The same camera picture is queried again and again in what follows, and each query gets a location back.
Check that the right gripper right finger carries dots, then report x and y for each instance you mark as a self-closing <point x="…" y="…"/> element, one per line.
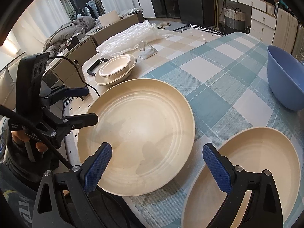
<point x="264" y="207"/>

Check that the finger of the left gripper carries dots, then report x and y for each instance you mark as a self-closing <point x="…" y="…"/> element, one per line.
<point x="80" y="121"/>
<point x="76" y="92"/>

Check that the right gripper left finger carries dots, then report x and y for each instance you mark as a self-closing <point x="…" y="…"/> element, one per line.
<point x="63" y="200"/>

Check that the large cream plate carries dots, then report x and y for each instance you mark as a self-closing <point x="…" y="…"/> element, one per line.
<point x="150" y="127"/>

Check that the large blue bowl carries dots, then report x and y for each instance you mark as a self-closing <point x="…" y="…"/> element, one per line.
<point x="285" y="78"/>

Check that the stack of small cream plates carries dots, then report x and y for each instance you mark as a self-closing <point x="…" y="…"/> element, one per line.
<point x="115" y="70"/>

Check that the left hand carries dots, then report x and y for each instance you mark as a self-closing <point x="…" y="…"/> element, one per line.
<point x="21" y="138"/>

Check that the grey blanket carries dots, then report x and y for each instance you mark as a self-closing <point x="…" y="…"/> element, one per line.
<point x="56" y="42"/>

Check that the white bubble wrap bag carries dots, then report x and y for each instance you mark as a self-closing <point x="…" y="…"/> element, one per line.
<point x="129" y="39"/>

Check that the beige sofa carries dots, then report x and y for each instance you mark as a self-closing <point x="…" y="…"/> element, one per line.
<point x="111" y="30"/>

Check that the patterned floor rug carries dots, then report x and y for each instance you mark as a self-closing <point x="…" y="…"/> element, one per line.
<point x="200" y="28"/>

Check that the teal checked tablecloth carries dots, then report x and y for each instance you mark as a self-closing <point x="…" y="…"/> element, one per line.
<point x="225" y="83"/>

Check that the black refrigerator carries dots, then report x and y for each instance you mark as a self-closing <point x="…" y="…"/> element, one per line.
<point x="191" y="11"/>

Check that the woven laundry basket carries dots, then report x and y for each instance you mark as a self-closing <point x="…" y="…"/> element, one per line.
<point x="234" y="20"/>

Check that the white dressing desk with drawers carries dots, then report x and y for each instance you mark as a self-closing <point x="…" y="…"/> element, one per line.
<point x="260" y="17"/>

